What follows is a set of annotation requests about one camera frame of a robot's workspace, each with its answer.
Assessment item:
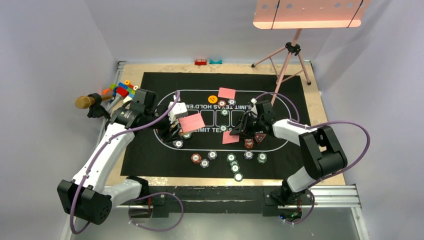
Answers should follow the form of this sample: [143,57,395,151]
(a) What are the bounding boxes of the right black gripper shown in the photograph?
[230,111,265,139]

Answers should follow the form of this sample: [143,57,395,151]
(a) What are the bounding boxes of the single green poker chip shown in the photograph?
[182,132,192,139]

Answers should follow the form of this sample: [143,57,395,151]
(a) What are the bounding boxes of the single blue poker chip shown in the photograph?
[172,139,184,149]

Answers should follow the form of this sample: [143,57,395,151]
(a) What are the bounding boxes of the red playing card box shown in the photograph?
[169,120,184,136]

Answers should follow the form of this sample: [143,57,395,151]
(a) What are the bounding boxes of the dealt red card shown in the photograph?
[222,131,240,145]
[217,87,236,99]

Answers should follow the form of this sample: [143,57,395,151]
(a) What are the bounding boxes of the small red chip stack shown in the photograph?
[244,139,254,149]

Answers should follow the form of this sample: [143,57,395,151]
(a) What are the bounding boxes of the red backed card deck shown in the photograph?
[178,113,206,133]

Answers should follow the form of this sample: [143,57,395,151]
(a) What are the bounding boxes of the triangular all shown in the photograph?
[254,133,267,144]

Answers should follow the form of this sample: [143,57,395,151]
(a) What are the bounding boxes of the red poker chip stack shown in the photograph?
[190,153,202,164]

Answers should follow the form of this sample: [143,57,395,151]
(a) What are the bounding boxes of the small green chip stack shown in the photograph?
[257,152,268,164]

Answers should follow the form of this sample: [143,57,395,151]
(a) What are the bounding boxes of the blue poker chip stack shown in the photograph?
[207,150,218,160]

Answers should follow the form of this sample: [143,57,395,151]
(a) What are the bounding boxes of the orange big blind button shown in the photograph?
[207,95,218,104]

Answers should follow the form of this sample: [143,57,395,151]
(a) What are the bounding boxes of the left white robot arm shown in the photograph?
[57,88,187,234]

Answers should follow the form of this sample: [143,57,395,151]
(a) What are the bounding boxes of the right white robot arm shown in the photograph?
[230,100,348,204]

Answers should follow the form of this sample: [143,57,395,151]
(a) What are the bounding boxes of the black poker table mat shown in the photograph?
[120,72,303,179]

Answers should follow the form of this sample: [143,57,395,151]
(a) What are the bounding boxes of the green poker chip stack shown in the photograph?
[226,153,236,163]

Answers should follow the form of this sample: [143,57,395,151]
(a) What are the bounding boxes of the colourful toy block vehicle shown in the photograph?
[101,80,139,99]

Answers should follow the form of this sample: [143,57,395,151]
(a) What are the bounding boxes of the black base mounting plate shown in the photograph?
[122,186,313,218]

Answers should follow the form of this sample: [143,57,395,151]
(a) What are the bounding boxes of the teal toy block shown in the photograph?
[209,58,223,65]

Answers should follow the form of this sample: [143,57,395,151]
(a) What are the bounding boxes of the red toy block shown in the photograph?
[194,59,208,66]

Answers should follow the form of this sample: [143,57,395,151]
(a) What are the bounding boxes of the pink tripod stand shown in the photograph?
[251,28,312,106]

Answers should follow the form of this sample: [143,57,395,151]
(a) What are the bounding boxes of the gold microphone head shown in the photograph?
[74,93,113,109]

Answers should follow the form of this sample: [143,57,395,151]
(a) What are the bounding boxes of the pink perforated panel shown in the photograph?
[253,0,371,30]

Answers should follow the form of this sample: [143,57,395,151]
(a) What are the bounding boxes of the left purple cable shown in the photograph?
[68,89,185,235]

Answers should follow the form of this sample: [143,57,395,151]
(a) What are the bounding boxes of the purple cable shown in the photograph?
[68,89,185,235]
[253,92,372,226]

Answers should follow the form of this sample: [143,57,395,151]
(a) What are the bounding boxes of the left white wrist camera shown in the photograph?
[168,101,189,123]

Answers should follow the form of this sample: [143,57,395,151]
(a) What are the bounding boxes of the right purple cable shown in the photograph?
[253,92,372,226]

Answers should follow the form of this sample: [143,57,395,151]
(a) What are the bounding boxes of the grey toy block post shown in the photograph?
[105,94,122,113]

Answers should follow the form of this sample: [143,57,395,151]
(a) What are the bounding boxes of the aluminium rail frame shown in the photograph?
[61,185,369,240]

